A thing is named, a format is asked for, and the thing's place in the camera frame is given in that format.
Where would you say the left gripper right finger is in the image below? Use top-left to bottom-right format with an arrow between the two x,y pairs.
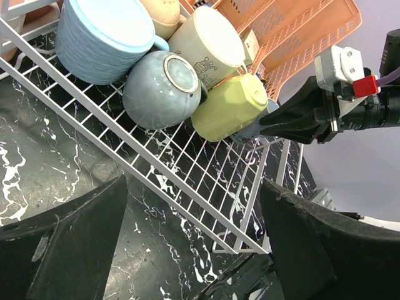
260,179 -> 399,299

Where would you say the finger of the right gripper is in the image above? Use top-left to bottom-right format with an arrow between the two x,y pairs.
260,123 -> 325,144
259,76 -> 325,126

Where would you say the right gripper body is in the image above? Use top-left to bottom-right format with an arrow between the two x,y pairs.
316,85 -> 399,144

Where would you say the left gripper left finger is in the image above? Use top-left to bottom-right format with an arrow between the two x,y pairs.
1,176 -> 128,299

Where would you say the small grey-blue cup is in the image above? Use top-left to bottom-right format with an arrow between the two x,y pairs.
230,98 -> 279,144

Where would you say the yellow-green mug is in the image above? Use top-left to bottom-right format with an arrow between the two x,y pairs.
191,73 -> 268,142

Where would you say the grey mug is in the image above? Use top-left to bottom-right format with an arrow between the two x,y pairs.
122,51 -> 208,130

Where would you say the beige round mug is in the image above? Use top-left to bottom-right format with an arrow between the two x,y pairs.
140,0 -> 187,41

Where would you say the light blue mug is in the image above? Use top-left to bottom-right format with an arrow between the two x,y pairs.
55,0 -> 169,85

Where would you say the pink mug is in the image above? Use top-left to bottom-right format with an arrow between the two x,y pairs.
1,1 -> 64,62

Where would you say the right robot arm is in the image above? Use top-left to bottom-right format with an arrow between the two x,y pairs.
259,29 -> 399,144

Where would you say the peach desk organizer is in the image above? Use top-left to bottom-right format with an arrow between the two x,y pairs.
207,0 -> 362,101

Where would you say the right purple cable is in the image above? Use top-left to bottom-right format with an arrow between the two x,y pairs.
376,67 -> 400,86

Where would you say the white wire dish rack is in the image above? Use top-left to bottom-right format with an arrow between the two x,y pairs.
1,1 -> 300,254

